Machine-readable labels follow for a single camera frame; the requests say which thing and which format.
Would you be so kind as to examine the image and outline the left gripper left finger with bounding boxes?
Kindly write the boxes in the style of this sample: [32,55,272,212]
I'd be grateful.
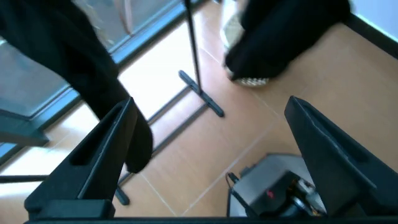
[24,96,138,219]

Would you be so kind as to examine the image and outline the window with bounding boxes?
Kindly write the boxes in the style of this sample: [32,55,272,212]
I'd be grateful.
[0,0,205,166]

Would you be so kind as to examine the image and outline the black garment with white cords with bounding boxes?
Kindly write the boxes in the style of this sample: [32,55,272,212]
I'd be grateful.
[0,0,154,174]

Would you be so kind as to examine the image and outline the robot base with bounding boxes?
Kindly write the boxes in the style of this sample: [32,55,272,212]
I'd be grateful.
[226,152,328,218]

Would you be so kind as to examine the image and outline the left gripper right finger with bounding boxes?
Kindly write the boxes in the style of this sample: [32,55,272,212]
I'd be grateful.
[284,95,398,218]

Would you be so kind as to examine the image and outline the white laundry basket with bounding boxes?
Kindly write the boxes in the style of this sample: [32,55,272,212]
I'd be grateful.
[220,0,270,88]

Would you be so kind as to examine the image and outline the black clothes rack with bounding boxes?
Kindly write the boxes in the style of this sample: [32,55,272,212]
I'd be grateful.
[0,0,226,207]

